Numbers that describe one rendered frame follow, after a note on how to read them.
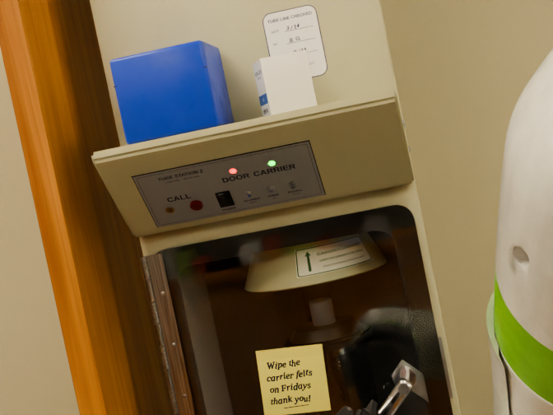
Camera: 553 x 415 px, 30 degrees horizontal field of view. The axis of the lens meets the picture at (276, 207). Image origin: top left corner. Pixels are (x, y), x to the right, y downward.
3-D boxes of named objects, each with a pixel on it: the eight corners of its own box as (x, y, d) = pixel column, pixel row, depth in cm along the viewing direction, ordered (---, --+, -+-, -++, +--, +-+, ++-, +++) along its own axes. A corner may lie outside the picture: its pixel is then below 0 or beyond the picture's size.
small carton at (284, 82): (262, 118, 111) (252, 64, 111) (308, 109, 112) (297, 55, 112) (271, 115, 106) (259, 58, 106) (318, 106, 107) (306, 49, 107)
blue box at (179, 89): (150, 143, 117) (133, 65, 116) (235, 126, 115) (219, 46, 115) (126, 145, 107) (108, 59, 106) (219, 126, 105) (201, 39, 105)
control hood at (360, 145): (137, 235, 118) (118, 150, 118) (416, 181, 114) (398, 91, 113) (108, 248, 107) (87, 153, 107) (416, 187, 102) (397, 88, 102)
